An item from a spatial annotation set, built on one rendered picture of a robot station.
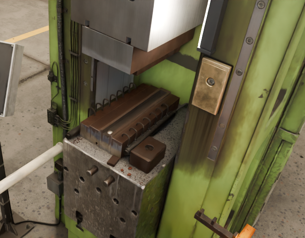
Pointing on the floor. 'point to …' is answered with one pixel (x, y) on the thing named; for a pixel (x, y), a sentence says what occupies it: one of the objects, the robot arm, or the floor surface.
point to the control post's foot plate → (26, 227)
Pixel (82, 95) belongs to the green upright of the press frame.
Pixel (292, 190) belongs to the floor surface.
